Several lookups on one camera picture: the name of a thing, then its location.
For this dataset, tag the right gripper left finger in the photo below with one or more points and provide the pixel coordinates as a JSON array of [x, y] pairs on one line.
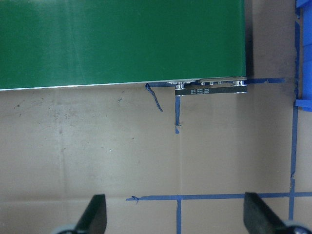
[[94, 218]]

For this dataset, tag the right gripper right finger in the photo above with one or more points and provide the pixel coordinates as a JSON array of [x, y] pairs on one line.
[[258, 217]]

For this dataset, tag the empty blue bin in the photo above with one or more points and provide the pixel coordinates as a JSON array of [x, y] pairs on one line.
[[303, 45]]

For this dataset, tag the green conveyor belt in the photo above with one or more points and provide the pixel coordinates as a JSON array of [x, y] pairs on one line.
[[68, 43]]

